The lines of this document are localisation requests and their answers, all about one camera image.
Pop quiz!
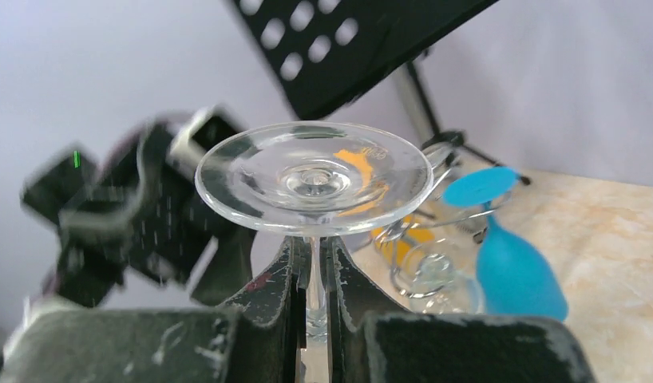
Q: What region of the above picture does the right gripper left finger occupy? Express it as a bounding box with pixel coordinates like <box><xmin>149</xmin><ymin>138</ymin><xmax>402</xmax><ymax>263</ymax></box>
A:
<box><xmin>0</xmin><ymin>237</ymin><xmax>307</xmax><ymax>382</ymax></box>

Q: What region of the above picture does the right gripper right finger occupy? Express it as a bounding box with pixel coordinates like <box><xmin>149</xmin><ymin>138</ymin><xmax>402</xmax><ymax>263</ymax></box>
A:
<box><xmin>323</xmin><ymin>237</ymin><xmax>595</xmax><ymax>382</ymax></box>

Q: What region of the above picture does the clear smooth wine glass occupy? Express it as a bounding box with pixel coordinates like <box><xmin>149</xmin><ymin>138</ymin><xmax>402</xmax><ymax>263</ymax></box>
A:
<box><xmin>194</xmin><ymin>121</ymin><xmax>427</xmax><ymax>382</ymax></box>

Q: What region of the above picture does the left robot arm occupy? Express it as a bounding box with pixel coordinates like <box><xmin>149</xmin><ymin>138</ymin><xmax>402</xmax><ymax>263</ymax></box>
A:
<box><xmin>21</xmin><ymin>105</ymin><xmax>255</xmax><ymax>308</ymax></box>

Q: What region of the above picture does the yellow wine glass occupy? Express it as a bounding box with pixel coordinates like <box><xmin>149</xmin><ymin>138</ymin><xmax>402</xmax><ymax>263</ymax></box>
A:
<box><xmin>334</xmin><ymin>149</ymin><xmax>436</xmax><ymax>266</ymax></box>

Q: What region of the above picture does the blue wine glass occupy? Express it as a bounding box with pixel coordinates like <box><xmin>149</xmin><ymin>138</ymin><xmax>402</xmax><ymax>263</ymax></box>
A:
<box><xmin>442</xmin><ymin>167</ymin><xmax>568</xmax><ymax>322</ymax></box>

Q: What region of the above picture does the chrome wine glass rack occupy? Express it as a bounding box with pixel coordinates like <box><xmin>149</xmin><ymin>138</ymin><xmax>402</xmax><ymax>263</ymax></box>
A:
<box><xmin>370</xmin><ymin>143</ymin><xmax>512</xmax><ymax>298</ymax></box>

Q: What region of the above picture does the clear patterned glass at back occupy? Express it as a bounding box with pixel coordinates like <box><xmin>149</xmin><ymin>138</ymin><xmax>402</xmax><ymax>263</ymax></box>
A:
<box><xmin>397</xmin><ymin>239</ymin><xmax>485</xmax><ymax>314</ymax></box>

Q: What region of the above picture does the black perforated music stand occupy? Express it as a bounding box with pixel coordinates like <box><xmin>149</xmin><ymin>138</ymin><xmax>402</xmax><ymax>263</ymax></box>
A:
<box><xmin>228</xmin><ymin>0</ymin><xmax>532</xmax><ymax>186</ymax></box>

